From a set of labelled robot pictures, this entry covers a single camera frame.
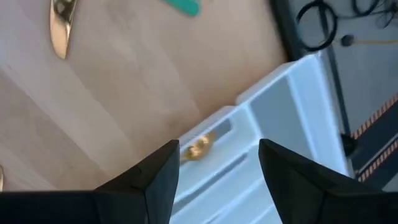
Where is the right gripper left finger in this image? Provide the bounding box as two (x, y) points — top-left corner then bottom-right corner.
(93, 139), (180, 224)

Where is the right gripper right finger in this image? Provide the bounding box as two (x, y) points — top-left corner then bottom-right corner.
(259, 139), (358, 224)

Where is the gold spoon green handle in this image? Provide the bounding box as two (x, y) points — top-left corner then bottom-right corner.
(180, 132), (217, 162)

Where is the white cutlery tray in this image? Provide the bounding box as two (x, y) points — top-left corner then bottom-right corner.
(169, 51), (357, 224)

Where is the black coiled cable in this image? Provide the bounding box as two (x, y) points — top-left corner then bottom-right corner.
(295, 0), (339, 53)

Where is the black metal table frame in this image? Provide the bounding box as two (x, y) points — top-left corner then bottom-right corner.
(269, 0), (307, 62)

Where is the yellow cable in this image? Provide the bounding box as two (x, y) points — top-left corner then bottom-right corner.
(351, 39), (398, 45)

